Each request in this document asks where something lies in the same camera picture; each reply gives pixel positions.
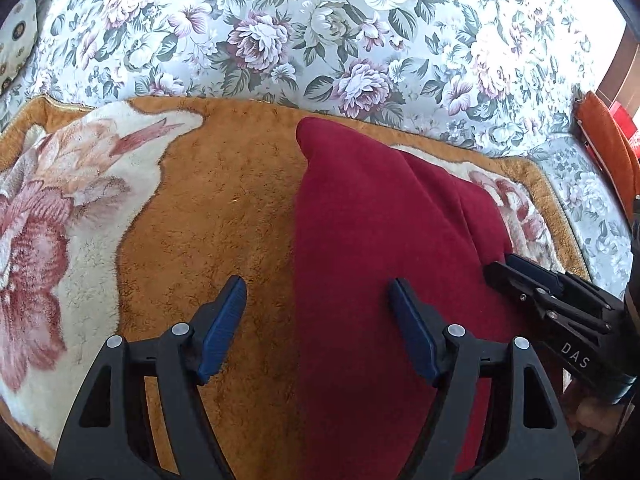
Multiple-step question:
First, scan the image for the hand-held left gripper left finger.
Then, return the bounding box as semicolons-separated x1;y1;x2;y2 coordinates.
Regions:
52;275;248;480

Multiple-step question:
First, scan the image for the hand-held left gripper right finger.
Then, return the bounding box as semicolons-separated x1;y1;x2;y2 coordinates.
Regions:
389;278;581;480

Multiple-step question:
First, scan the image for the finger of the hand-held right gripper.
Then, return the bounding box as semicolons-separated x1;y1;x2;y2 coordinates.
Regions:
505;253;624;312
483;261;614;334

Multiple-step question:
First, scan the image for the dark red garment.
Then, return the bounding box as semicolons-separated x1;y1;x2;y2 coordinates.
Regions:
292;116;525;480

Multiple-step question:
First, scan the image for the orange floral plush blanket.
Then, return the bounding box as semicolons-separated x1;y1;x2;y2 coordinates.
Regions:
0;95;591;480

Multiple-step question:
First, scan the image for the orange cushion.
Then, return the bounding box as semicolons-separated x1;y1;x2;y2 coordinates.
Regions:
574;91;640;203

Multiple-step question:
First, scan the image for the red box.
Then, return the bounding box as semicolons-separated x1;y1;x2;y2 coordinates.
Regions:
607;102;640;155

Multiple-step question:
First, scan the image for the floral bedsheet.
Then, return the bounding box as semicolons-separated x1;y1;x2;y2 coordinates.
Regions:
0;0;640;321

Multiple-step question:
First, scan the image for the cream pillow with round print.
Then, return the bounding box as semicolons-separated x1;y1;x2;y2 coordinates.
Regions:
0;0;39;100

